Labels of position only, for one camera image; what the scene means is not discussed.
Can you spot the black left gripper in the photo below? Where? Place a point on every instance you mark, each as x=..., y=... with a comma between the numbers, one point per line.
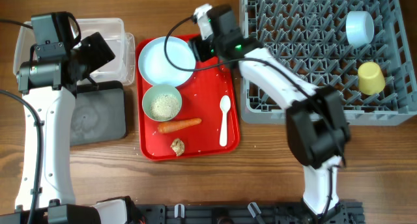
x=101, y=53

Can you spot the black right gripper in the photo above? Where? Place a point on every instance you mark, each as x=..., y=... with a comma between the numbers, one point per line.
x=198, y=49

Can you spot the light blue bowl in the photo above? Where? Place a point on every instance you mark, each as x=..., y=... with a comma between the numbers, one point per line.
x=360, y=28

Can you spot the yellow plastic cup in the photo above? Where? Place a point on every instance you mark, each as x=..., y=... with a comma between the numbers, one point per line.
x=370, y=78

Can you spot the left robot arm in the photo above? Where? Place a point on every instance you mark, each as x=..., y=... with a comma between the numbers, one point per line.
x=60, y=65

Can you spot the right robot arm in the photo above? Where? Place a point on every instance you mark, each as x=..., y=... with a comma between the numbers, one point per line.
x=317, y=129

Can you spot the black waste bin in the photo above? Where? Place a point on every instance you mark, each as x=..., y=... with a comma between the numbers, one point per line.
x=99, y=114

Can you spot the grey dishwasher rack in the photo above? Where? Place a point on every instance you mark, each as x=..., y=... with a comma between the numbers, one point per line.
x=309, y=37

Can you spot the clear plastic bin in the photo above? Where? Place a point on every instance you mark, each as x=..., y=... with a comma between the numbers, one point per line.
x=121, y=68

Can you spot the light blue plate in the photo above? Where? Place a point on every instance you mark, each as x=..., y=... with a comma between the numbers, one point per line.
x=154, y=67

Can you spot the white plastic spoon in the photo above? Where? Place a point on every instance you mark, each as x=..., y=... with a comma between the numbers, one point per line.
x=225, y=105

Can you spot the red plastic tray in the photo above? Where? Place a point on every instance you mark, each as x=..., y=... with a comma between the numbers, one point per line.
x=201, y=96

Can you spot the green bowl with rice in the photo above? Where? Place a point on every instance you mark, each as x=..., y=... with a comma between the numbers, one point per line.
x=162, y=103

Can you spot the orange carrot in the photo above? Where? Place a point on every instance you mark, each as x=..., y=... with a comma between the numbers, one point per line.
x=172, y=126

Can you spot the beige food lump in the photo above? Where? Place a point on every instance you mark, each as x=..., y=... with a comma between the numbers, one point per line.
x=178, y=147

